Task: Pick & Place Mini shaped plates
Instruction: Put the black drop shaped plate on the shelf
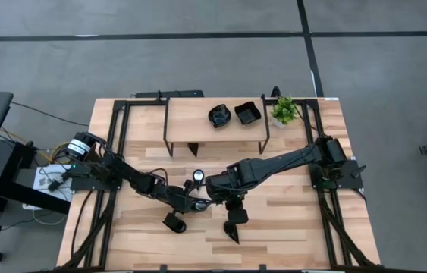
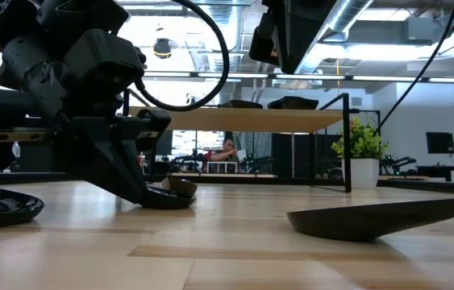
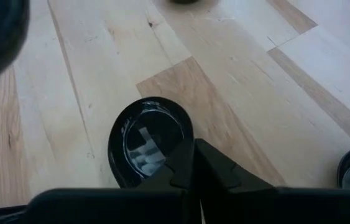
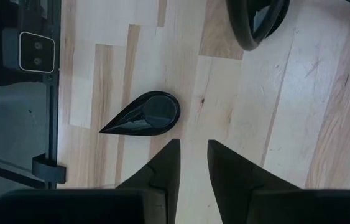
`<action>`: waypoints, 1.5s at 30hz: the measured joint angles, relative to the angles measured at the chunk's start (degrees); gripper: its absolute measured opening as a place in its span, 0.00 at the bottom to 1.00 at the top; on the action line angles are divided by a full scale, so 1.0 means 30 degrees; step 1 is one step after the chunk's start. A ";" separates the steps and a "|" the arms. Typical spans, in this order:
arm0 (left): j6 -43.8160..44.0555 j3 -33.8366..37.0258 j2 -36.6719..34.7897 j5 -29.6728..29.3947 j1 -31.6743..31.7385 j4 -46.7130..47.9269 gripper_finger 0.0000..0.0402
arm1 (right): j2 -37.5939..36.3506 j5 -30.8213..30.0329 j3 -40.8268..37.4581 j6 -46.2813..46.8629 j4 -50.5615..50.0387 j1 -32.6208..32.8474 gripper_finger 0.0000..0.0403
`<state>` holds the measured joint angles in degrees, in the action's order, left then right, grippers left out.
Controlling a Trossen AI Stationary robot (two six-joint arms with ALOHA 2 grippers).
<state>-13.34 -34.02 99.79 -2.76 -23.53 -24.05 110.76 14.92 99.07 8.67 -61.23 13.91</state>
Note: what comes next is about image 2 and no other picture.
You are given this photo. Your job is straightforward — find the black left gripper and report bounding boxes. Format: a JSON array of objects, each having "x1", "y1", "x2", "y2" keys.
[{"x1": 0, "y1": 30, "x2": 171, "y2": 205}]

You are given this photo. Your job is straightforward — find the black square mini plate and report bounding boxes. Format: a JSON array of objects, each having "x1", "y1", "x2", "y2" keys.
[
  {"x1": 267, "y1": 101, "x2": 319, "y2": 110},
  {"x1": 269, "y1": 95, "x2": 319, "y2": 104}
]

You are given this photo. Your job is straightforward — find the black leaf-shaped mini plate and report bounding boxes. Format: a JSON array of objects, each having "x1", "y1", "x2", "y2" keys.
[
  {"x1": 218, "y1": 103, "x2": 263, "y2": 110},
  {"x1": 219, "y1": 99, "x2": 264, "y2": 106}
]

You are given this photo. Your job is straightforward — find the person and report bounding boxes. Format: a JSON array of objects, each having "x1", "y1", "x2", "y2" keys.
[{"x1": 204, "y1": 139, "x2": 248, "y2": 174}]

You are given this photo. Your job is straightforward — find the light wooden lab table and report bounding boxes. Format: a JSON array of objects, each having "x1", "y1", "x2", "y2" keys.
[{"x1": 171, "y1": 172, "x2": 279, "y2": 180}]

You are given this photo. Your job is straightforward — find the wooden shelf with black legs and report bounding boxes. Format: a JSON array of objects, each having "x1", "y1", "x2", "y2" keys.
[{"x1": 121, "y1": 88, "x2": 352, "y2": 193}]

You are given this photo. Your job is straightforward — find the thin black metal stand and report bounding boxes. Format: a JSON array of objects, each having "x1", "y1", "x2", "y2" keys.
[{"x1": 349, "y1": 107, "x2": 382, "y2": 122}]

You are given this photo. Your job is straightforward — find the black round hanging device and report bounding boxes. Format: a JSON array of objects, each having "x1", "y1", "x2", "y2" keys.
[{"x1": 152, "y1": 37, "x2": 173, "y2": 60}]

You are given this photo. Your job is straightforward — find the black partition panel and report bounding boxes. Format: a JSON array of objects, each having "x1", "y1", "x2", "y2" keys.
[{"x1": 270, "y1": 132, "x2": 345, "y2": 178}]

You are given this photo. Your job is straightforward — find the green plant in white pot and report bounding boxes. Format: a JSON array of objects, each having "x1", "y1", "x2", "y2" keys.
[{"x1": 330, "y1": 117, "x2": 391, "y2": 190}]

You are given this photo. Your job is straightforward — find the black monitor screen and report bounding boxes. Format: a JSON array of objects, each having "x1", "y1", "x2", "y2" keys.
[{"x1": 425, "y1": 131, "x2": 454, "y2": 155}]

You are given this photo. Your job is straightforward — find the black lab desk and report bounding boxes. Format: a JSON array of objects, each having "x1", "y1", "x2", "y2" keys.
[{"x1": 397, "y1": 159, "x2": 454, "y2": 183}]

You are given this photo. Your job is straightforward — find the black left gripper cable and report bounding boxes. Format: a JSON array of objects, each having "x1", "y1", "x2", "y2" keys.
[{"x1": 134, "y1": 0, "x2": 231, "y2": 113}]

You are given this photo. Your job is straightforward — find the silver ribbed air duct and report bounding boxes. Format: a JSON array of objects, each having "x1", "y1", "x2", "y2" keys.
[{"x1": 200, "y1": 0, "x2": 252, "y2": 106}]

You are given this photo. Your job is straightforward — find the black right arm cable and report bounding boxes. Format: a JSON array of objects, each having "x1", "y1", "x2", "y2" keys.
[{"x1": 373, "y1": 0, "x2": 454, "y2": 135}]

